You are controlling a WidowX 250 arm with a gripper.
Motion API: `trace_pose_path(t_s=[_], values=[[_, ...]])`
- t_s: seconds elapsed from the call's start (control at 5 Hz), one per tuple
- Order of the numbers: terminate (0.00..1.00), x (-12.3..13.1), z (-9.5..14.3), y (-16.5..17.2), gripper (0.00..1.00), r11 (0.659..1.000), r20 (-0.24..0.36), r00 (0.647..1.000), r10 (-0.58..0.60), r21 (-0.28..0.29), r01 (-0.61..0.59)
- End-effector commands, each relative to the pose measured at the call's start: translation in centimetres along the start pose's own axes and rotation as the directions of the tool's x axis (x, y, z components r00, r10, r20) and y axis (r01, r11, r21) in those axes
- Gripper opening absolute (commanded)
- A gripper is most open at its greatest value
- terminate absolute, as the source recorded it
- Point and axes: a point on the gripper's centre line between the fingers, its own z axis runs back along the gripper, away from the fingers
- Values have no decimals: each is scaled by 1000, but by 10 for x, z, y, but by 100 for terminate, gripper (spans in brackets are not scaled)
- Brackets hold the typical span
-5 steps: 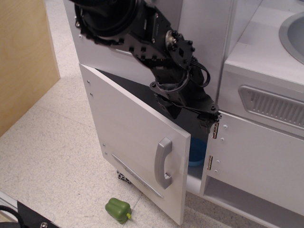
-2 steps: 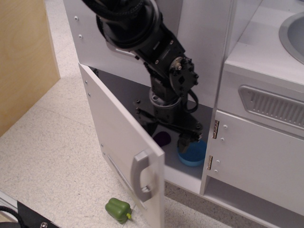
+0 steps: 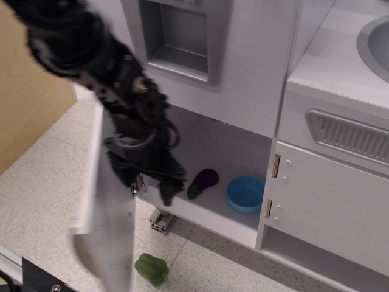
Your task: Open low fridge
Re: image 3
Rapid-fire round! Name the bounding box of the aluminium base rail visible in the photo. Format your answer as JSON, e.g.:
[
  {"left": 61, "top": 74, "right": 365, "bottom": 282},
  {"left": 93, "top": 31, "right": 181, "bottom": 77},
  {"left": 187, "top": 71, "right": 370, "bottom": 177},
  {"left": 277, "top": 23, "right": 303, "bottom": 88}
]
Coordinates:
[{"left": 0, "top": 245, "right": 23, "bottom": 284}]

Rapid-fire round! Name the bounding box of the white toy fridge cabinet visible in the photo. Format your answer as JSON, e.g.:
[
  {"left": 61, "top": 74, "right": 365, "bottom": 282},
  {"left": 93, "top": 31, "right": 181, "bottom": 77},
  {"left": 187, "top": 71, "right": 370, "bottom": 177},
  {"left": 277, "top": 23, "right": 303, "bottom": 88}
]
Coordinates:
[{"left": 122, "top": 1, "right": 299, "bottom": 248}]

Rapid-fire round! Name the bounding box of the white low fridge door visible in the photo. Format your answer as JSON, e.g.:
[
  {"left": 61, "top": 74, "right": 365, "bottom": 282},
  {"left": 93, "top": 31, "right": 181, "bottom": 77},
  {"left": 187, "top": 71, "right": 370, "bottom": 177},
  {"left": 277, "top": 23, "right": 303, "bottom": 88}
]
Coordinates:
[{"left": 69, "top": 105, "right": 136, "bottom": 291}]

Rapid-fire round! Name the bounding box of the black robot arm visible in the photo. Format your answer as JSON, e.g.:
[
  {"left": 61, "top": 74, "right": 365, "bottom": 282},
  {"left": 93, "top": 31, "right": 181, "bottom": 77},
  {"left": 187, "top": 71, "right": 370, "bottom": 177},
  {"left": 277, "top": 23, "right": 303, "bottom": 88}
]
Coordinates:
[{"left": 8, "top": 1, "right": 185, "bottom": 206}]

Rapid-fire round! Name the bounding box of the upper metal door hinge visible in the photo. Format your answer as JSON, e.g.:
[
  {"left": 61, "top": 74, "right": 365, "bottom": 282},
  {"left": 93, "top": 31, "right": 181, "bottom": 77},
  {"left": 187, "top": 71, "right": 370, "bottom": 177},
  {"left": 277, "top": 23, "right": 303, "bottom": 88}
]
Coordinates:
[{"left": 272, "top": 154, "right": 281, "bottom": 178}]

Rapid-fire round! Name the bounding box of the wooden side panel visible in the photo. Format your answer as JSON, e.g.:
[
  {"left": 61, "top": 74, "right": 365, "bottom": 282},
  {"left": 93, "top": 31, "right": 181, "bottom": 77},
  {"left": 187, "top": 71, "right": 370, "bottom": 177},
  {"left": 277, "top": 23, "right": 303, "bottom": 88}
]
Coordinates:
[{"left": 1, "top": 2, "right": 76, "bottom": 173}]

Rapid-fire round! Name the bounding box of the aluminium extrusion foot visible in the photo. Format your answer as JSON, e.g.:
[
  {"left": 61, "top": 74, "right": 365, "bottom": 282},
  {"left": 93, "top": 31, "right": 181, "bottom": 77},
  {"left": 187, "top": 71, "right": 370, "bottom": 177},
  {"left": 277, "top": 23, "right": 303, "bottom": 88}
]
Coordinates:
[{"left": 149, "top": 208, "right": 177, "bottom": 235}]

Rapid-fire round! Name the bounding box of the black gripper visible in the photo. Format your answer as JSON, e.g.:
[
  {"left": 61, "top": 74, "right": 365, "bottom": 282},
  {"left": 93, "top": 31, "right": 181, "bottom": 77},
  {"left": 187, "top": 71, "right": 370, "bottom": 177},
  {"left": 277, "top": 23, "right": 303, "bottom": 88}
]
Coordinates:
[{"left": 104, "top": 129, "right": 185, "bottom": 207}]

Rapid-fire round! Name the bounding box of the blue plastic bowl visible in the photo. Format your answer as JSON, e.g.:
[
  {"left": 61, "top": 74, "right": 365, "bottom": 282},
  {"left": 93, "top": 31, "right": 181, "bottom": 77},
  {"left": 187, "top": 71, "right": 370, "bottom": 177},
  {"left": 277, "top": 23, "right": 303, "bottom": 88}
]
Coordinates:
[{"left": 227, "top": 176, "right": 265, "bottom": 214}]

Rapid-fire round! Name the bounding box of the grey vent panel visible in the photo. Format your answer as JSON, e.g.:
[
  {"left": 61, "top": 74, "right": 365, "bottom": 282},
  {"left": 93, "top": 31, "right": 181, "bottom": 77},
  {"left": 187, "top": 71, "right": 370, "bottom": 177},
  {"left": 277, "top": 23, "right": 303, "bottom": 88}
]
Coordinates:
[{"left": 305, "top": 109, "right": 388, "bottom": 165}]

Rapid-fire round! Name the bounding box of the lower metal door hinge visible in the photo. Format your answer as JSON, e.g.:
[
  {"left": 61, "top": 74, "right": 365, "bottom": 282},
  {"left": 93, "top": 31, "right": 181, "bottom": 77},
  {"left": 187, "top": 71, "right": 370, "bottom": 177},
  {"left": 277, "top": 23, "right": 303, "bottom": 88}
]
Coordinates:
[{"left": 264, "top": 199, "right": 272, "bottom": 218}]

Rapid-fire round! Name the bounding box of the green toy bell pepper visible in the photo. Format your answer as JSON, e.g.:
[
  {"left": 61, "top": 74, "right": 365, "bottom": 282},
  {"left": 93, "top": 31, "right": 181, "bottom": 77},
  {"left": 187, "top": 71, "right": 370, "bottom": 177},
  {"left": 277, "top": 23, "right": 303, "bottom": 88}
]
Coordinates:
[{"left": 134, "top": 253, "right": 168, "bottom": 287}]

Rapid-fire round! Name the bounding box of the purple toy eggplant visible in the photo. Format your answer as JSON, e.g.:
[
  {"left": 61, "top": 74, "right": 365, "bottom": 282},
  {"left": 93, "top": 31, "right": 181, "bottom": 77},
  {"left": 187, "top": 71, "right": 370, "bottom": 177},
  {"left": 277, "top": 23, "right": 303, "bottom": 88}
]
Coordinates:
[{"left": 187, "top": 168, "right": 219, "bottom": 200}]

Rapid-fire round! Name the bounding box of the white toy kitchen counter unit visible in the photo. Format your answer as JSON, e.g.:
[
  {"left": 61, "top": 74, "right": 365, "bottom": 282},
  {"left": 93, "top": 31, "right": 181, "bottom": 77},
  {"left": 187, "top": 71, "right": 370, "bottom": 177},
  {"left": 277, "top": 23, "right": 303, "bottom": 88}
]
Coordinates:
[{"left": 256, "top": 1, "right": 388, "bottom": 291}]

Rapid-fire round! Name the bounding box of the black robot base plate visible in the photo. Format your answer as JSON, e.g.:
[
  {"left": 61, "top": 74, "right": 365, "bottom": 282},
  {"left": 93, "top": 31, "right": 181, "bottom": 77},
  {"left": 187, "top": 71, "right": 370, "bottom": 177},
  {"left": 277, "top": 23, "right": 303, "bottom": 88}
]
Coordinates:
[{"left": 21, "top": 258, "right": 76, "bottom": 292}]

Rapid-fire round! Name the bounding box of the grey round sink basin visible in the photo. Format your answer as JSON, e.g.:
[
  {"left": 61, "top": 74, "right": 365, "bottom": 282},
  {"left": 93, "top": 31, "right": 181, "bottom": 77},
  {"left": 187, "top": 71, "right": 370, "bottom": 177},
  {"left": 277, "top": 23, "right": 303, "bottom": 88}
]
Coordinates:
[{"left": 357, "top": 15, "right": 388, "bottom": 82}]

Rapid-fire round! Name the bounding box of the metal door hinge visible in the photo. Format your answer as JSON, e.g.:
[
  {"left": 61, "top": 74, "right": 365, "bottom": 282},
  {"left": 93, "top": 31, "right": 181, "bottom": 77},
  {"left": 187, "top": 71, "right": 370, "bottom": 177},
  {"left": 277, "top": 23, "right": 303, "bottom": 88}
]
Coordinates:
[
  {"left": 272, "top": 154, "right": 281, "bottom": 178},
  {"left": 264, "top": 199, "right": 272, "bottom": 218}
]

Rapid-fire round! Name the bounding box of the black braided cable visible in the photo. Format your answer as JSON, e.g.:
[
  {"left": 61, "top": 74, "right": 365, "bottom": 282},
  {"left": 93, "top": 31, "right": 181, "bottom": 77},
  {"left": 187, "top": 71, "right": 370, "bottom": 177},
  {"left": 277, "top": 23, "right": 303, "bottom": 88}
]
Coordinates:
[{"left": 0, "top": 269, "right": 19, "bottom": 292}]

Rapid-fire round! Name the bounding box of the white lower cabinet door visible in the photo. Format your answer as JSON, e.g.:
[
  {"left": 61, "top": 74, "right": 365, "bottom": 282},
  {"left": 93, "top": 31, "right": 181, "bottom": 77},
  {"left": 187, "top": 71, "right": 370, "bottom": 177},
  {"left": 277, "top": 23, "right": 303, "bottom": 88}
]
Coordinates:
[{"left": 264, "top": 142, "right": 388, "bottom": 275}]

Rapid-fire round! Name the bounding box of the grey ice dispenser recess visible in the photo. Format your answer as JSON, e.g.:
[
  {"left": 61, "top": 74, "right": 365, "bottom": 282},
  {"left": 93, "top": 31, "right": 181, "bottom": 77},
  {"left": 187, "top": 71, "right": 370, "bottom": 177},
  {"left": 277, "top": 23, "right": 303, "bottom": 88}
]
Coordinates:
[{"left": 138, "top": 1, "right": 220, "bottom": 84}]

